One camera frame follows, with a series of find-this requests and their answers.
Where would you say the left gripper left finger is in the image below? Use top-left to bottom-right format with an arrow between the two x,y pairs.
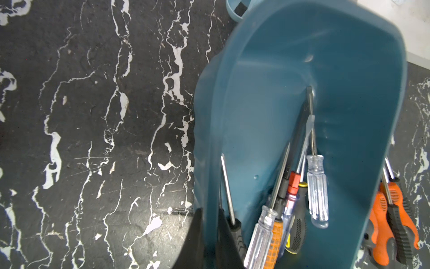
172,208 -> 203,269

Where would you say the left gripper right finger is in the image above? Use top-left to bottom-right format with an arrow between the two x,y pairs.
216,208 -> 245,269

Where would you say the orange screwdriver large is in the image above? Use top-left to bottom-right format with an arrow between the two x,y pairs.
370,192 -> 396,269

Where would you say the teal storage box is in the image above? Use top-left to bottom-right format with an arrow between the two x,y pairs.
194,1 -> 407,269

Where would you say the clear tester screwdriver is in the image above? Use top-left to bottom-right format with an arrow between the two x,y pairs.
244,143 -> 290,269

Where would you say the small black screwdriver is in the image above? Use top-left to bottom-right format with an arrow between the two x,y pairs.
221,154 -> 246,262

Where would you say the black yellow screwdriver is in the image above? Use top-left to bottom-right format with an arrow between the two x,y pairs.
285,156 -> 307,254

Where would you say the red blue screwdriver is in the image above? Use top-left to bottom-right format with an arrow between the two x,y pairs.
278,115 -> 315,258

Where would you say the blue plastic dustpan scoop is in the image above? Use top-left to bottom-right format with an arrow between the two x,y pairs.
225,0 -> 261,22

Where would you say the white stepped stand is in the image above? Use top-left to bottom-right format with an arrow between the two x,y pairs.
357,0 -> 430,69

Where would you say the clear handled screwdriver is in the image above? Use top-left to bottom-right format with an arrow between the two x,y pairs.
306,85 -> 329,230

